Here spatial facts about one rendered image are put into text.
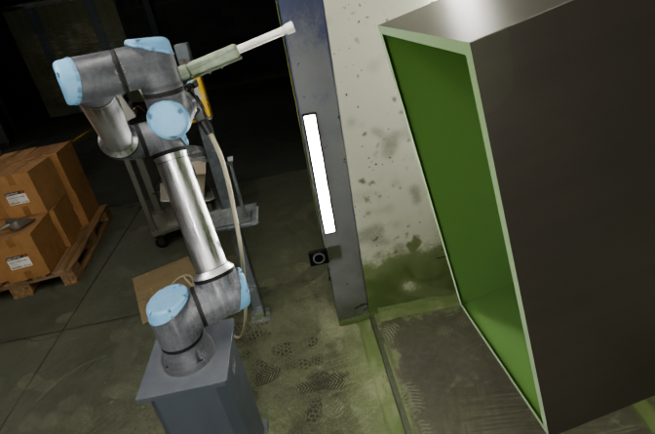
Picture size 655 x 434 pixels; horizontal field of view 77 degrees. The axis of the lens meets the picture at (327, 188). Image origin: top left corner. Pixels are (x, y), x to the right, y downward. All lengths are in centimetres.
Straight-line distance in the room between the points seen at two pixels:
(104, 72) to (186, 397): 111
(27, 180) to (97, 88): 304
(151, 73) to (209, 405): 114
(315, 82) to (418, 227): 94
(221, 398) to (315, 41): 142
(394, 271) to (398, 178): 56
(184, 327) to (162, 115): 80
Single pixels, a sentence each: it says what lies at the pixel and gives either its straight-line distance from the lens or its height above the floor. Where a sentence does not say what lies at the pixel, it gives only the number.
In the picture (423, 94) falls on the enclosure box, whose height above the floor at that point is 140.
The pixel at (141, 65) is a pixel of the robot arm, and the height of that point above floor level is 167.
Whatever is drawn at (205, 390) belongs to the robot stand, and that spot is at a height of 60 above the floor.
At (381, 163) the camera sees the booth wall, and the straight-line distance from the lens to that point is 202.
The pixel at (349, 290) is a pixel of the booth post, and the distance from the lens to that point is 236.
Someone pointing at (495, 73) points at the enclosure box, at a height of 157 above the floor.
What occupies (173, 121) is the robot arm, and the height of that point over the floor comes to 155.
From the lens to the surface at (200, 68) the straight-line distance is 129.
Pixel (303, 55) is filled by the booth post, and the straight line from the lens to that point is 184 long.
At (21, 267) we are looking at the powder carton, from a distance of 390.
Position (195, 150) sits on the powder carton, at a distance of 393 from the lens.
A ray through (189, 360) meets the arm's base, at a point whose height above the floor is 69.
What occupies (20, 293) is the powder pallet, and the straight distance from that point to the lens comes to 404.
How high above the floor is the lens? 175
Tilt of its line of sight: 25 degrees down
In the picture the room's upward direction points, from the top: 10 degrees counter-clockwise
